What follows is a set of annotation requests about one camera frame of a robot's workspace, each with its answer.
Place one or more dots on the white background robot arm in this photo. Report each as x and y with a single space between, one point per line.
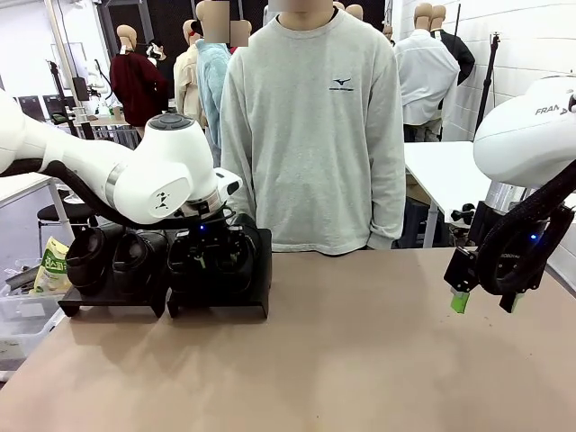
96 81

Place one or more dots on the low black shoe stand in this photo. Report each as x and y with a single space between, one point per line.
112 302

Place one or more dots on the person in grey sweatshirt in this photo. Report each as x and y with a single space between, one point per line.
315 157

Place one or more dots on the person's left forearm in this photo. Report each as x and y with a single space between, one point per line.
387 202

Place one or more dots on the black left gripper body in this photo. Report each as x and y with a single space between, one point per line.
202 238

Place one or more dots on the white table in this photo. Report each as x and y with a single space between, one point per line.
22 186
441 166

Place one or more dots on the wooden work table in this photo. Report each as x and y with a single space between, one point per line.
108 121

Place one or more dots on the clear plastic bin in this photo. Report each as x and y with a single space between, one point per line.
22 324

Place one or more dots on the yellow green snack bag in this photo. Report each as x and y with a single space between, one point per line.
51 270

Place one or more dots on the black chair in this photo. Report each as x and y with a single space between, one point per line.
63 213

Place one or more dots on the mannequin in maroon sweater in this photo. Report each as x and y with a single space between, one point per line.
135 85

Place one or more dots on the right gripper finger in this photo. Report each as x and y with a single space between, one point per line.
508 302
461 270

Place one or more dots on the person's right forearm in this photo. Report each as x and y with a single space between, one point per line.
234 189

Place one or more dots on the mannequin in beige shirt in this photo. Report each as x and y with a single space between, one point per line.
186 85

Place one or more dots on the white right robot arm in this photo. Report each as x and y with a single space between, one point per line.
522 144

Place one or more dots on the bare mannequin head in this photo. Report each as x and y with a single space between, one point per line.
354 11

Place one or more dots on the black tripod stand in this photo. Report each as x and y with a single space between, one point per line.
489 76
58 90

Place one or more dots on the black buckle loafer shoe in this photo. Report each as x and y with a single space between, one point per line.
184 279
236 279
85 270
130 265

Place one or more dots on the mannequin in light blue sweater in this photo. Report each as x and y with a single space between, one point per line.
211 81

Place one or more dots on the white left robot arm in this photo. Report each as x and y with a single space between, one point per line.
171 180

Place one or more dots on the mannequin in white shirt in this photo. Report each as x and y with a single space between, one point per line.
427 76

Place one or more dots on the black clamp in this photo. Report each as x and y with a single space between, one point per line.
463 213

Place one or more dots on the mannequin in black jacket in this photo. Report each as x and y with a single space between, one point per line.
463 58

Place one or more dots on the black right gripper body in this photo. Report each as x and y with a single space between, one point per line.
533 245

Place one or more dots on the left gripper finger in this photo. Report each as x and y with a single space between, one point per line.
232 257
199 263

